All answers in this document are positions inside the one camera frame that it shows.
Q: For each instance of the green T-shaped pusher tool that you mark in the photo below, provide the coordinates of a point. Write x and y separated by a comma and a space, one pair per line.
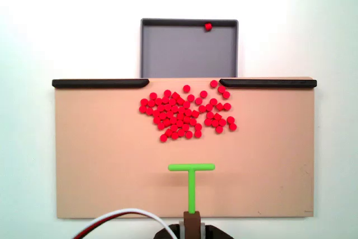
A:
192, 188

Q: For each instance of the grey container tray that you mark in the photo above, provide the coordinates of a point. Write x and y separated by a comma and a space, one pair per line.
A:
187, 51

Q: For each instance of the red granule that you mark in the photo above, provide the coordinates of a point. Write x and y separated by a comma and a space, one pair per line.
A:
203, 93
144, 102
214, 83
233, 126
152, 95
226, 94
207, 26
167, 93
221, 89
186, 88
163, 137
230, 119
197, 134
142, 108

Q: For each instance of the beige board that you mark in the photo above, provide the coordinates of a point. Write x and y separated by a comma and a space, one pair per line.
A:
112, 152

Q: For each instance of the black rail strip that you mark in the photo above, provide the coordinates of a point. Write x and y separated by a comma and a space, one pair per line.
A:
268, 83
98, 83

